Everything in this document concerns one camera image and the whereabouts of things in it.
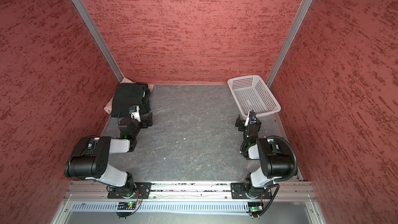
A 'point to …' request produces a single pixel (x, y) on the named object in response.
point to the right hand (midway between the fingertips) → (245, 117)
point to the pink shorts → (108, 108)
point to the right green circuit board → (255, 206)
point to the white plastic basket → (251, 93)
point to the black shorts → (127, 95)
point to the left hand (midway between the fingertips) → (145, 115)
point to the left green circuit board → (127, 205)
